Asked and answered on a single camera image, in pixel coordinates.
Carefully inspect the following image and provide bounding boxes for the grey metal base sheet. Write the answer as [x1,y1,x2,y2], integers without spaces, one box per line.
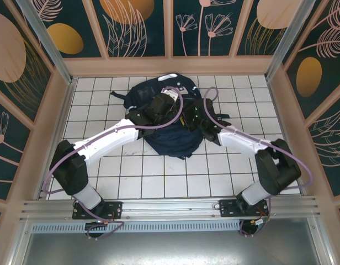
[9,218,333,265]

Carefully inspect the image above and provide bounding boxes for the navy blue student backpack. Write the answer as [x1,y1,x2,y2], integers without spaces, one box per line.
[109,72,232,161]

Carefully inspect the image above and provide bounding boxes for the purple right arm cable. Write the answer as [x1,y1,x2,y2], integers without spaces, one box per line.
[204,87,314,237]

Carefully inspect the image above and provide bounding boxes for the wall panel with single flower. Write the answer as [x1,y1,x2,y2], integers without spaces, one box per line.
[0,95,33,201]

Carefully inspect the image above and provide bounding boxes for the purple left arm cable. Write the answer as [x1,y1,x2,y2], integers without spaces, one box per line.
[42,86,184,240]

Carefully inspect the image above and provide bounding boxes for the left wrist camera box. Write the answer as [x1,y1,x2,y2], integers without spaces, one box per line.
[160,87,180,102]

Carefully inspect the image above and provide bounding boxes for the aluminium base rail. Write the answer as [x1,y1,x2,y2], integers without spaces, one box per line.
[20,195,320,221]

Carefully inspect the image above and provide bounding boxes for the wall panel with pink leaf outlines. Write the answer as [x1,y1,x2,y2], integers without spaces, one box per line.
[307,103,340,198]

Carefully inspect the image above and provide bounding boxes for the wall panel with pink flowers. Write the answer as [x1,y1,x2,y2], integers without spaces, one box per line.
[172,0,235,57]

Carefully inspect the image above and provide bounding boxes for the wall panel orange oval pink feathers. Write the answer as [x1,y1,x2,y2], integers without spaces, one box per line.
[285,0,340,120]

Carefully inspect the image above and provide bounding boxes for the wall panel pink circle gold leaves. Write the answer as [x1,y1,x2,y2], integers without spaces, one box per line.
[235,0,300,56]

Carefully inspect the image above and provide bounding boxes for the grey slotted cable duct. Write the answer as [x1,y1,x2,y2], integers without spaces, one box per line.
[30,220,242,234]

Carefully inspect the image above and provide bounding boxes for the aluminium corner post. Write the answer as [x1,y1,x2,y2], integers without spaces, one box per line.
[14,0,78,87]
[264,0,317,81]

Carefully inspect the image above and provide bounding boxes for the wall panel with orange oval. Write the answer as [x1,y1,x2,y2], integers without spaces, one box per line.
[26,0,104,59]

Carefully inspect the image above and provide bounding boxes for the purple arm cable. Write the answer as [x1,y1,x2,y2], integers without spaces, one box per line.
[42,86,184,240]
[204,87,314,237]

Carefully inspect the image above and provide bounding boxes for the wall panel orange circle and leaves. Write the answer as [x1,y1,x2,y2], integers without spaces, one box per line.
[92,0,167,58]

